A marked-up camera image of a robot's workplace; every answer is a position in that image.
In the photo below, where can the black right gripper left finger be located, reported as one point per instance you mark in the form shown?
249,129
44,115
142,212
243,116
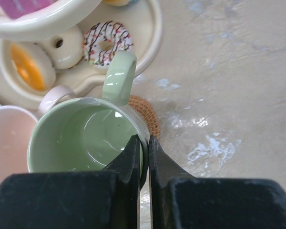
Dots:
106,199

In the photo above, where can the woven coaster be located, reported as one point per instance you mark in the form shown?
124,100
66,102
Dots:
146,111

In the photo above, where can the sprinkled white donut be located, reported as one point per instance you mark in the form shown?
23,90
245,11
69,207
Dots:
103,40

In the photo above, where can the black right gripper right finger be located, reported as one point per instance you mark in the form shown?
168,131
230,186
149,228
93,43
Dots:
182,201

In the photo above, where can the pink cake slice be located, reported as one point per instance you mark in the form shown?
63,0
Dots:
16,8

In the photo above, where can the green cup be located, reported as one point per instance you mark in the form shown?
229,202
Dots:
87,133

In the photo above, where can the cream three-tier dessert stand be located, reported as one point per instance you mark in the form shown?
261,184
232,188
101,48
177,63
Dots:
59,28

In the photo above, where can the pink cup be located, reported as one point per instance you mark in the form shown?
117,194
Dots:
16,127

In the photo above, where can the white chocolate-drizzle donut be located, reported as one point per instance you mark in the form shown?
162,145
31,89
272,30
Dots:
33,65

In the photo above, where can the cream plain donut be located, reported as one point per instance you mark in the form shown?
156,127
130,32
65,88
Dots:
65,49

